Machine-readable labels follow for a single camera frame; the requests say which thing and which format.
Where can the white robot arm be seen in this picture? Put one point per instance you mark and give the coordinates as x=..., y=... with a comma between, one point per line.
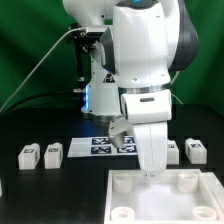
x=134, y=45

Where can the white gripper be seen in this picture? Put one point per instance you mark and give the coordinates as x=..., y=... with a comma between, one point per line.
x=148, y=114

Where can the white fiducial marker sheet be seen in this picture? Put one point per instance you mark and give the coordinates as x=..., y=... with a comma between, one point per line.
x=100, y=146

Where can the white square tabletop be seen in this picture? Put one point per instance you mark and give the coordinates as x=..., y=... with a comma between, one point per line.
x=177, y=196

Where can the silver camera on stand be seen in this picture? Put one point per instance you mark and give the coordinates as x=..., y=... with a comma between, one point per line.
x=94, y=32

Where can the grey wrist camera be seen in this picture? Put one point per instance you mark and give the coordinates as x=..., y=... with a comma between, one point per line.
x=118, y=128

